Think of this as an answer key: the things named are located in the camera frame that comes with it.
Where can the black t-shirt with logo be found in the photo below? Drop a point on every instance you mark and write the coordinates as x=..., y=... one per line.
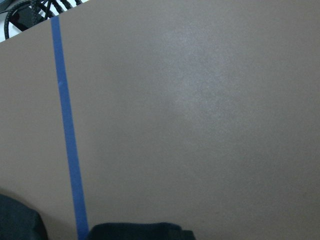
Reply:
x=19, y=222

